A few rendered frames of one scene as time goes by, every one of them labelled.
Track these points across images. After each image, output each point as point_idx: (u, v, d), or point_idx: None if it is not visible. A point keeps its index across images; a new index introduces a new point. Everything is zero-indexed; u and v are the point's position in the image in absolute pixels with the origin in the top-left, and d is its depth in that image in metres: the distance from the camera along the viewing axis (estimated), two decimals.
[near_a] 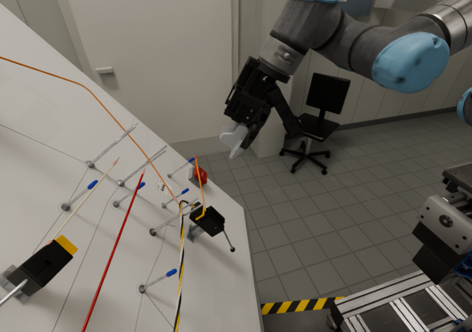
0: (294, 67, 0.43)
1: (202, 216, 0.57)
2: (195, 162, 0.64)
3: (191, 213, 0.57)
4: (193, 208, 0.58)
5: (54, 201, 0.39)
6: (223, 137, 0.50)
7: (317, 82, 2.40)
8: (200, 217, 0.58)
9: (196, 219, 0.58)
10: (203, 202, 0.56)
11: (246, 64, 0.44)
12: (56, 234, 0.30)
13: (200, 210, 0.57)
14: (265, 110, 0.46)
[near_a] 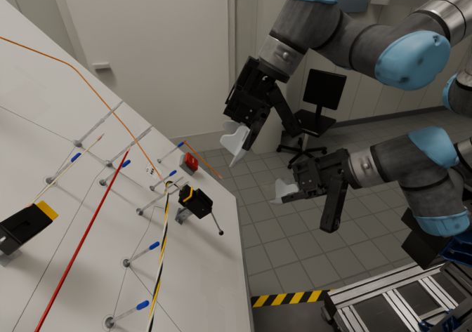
0: (293, 67, 0.43)
1: (189, 198, 0.58)
2: (189, 147, 0.67)
3: (178, 195, 0.58)
4: (180, 190, 0.59)
5: (38, 174, 0.40)
6: (224, 140, 0.48)
7: (314, 78, 2.41)
8: (187, 199, 0.59)
9: (183, 201, 0.58)
10: (218, 175, 0.72)
11: (246, 64, 0.44)
12: (36, 198, 0.31)
13: (187, 192, 0.58)
14: (265, 110, 0.46)
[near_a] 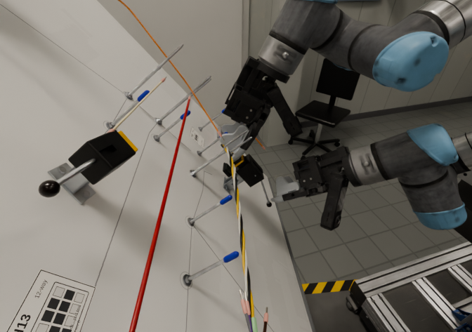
0: (293, 66, 0.43)
1: (241, 161, 0.53)
2: None
3: None
4: (231, 155, 0.54)
5: (99, 117, 0.35)
6: (223, 139, 0.49)
7: (328, 68, 2.37)
8: (239, 164, 0.54)
9: (235, 166, 0.54)
10: (261, 146, 0.68)
11: (246, 64, 0.44)
12: (117, 125, 0.26)
13: None
14: (265, 109, 0.46)
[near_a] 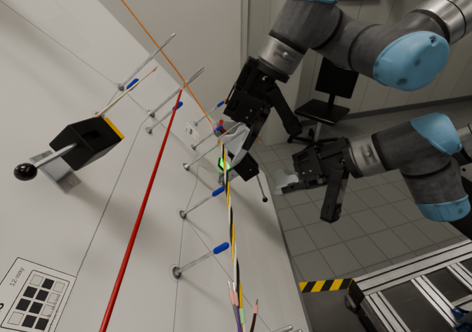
0: (293, 66, 0.43)
1: None
2: None
3: (227, 154, 0.53)
4: (229, 150, 0.54)
5: (87, 107, 0.35)
6: (224, 140, 0.48)
7: (327, 66, 2.36)
8: None
9: None
10: (258, 141, 0.67)
11: (246, 64, 0.44)
12: (102, 111, 0.25)
13: None
14: (265, 110, 0.46)
